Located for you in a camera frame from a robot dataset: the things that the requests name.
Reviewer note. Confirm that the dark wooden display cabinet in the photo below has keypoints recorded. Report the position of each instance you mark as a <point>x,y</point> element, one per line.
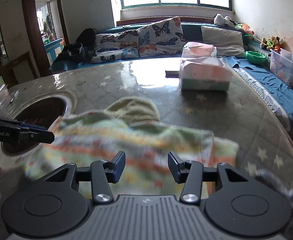
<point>1,55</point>

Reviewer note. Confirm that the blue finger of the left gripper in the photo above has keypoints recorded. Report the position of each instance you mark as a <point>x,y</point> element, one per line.
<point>35,133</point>

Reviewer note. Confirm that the pink tissue pack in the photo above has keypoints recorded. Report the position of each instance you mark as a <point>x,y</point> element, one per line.
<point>204,73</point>
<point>196,50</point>

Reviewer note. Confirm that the patterned green children's jacket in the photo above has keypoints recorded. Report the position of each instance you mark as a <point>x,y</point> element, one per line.
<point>132,125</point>

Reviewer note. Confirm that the front pink tissue pack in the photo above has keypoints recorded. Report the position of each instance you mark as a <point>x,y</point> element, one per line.
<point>204,73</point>

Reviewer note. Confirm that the clear plastic storage bin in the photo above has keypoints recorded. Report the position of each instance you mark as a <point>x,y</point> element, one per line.
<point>282,68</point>

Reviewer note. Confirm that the black pen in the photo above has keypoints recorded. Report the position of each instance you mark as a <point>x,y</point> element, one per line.
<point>15,95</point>

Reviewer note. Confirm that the white plush toy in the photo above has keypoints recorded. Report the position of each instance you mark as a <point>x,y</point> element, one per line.
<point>223,21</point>

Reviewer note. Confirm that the blue white cabinet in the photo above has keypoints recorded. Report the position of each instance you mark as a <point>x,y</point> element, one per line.
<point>53,49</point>

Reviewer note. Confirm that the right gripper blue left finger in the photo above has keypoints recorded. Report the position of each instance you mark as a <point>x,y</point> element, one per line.
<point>103,173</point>

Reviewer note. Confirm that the large butterfly pillow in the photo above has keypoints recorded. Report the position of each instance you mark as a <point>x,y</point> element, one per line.
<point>161,38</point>

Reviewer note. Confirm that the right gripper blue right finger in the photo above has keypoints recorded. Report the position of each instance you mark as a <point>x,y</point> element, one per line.
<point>189,173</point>

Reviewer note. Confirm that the small flat grey box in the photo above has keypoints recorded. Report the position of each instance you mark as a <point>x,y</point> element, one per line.
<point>171,74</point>

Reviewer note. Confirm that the blue sofa bench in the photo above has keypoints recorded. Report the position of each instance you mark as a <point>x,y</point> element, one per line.
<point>268,72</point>

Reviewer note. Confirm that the grey plain cushion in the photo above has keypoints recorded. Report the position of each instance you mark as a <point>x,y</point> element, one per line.
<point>227,42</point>

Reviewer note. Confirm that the flat butterfly pillow stack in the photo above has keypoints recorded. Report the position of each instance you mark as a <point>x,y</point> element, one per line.
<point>114,47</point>

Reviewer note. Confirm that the green plastic bowl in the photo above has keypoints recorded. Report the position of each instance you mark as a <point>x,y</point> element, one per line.
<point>255,58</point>

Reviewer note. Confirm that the small plush toys group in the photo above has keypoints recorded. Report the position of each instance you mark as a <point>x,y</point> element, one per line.
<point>274,43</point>

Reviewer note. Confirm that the rear pink tissue pack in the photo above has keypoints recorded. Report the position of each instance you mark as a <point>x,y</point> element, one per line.
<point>196,50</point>

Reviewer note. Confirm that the black clothes pile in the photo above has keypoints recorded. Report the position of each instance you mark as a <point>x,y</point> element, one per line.
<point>82,50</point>

